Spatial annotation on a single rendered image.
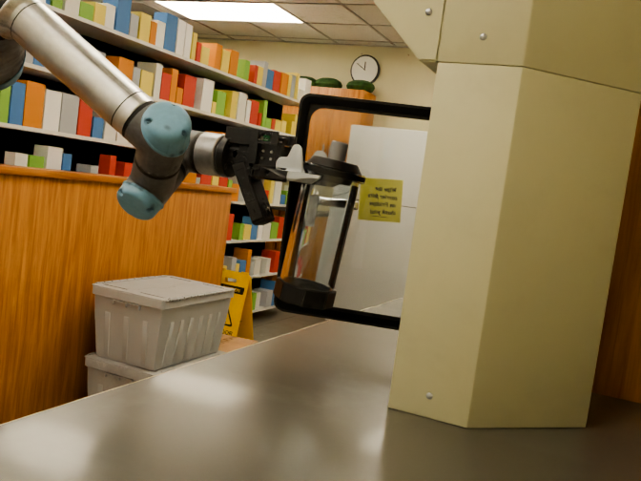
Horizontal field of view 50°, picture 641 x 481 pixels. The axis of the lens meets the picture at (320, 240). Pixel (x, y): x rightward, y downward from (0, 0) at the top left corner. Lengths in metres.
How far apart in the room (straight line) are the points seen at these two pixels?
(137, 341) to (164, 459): 2.45
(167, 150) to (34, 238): 2.05
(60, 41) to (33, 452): 0.67
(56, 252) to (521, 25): 2.56
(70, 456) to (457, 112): 0.61
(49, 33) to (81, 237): 2.17
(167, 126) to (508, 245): 0.52
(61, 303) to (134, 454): 2.56
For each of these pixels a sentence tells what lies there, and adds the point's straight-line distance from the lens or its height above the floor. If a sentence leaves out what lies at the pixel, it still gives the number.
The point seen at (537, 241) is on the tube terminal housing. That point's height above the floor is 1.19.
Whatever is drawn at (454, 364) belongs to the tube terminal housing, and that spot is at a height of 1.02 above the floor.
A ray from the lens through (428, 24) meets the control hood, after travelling 0.97.
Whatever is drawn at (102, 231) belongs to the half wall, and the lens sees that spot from 3.39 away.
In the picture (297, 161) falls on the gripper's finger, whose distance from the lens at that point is 1.11.
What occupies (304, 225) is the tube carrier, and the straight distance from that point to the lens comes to 1.11.
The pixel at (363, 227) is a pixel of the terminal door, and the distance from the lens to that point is 1.25.
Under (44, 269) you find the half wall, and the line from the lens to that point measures 3.17.
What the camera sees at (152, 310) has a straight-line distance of 3.09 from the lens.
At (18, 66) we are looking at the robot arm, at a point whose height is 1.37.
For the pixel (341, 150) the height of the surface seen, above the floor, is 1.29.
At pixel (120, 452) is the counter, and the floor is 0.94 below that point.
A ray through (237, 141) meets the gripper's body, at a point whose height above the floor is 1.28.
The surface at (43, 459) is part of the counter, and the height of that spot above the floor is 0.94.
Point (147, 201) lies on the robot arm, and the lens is 1.17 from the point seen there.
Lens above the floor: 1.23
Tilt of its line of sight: 5 degrees down
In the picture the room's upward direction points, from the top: 8 degrees clockwise
